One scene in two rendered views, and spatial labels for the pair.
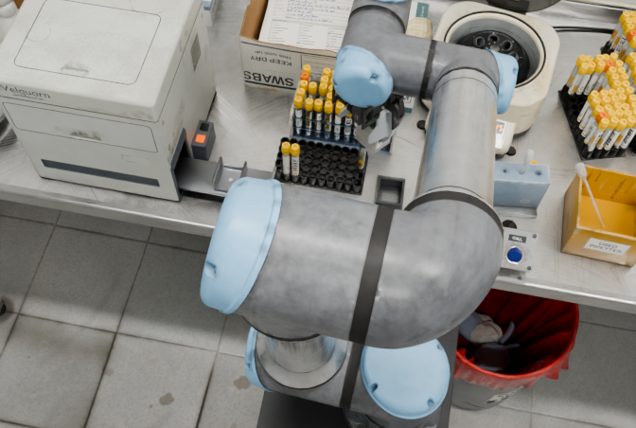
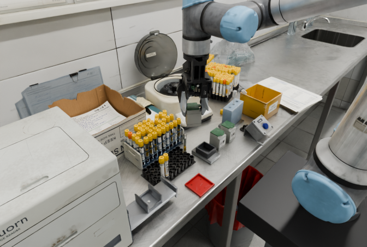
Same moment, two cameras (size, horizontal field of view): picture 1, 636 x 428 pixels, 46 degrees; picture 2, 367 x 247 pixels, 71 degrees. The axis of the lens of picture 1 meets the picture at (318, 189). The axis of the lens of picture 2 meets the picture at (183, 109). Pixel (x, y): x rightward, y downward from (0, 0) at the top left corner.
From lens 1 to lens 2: 0.84 m
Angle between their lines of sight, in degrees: 45
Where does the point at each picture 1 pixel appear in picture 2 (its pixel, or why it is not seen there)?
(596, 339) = not seen: hidden behind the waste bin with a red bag
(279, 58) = (108, 137)
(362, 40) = (230, 6)
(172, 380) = not seen: outside the picture
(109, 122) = (84, 204)
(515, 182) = (236, 107)
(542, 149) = (215, 107)
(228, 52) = not seen: hidden behind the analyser
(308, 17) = (94, 125)
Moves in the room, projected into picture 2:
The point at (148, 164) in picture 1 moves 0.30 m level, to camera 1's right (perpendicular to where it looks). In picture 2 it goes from (113, 224) to (190, 150)
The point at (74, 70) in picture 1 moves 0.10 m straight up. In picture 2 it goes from (32, 184) to (12, 139)
